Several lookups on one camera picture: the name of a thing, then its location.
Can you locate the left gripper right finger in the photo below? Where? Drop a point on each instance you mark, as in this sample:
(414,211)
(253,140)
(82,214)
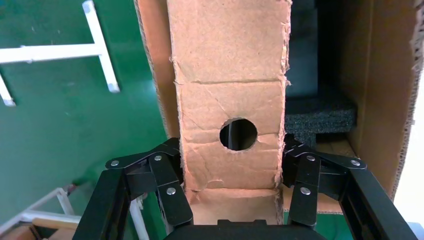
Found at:
(374,205)

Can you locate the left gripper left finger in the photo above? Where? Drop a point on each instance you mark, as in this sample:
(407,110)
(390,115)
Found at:
(102,205)

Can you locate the large cardboard box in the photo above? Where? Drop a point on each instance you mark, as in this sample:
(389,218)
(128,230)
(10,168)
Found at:
(381,82)

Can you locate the brown wooden board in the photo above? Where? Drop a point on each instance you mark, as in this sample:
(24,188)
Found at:
(56,224)

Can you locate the black foam block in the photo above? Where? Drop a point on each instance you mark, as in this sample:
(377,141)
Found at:
(321,116)

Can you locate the white pipe frame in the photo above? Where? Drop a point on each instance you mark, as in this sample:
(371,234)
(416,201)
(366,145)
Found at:
(49,217)
(49,53)

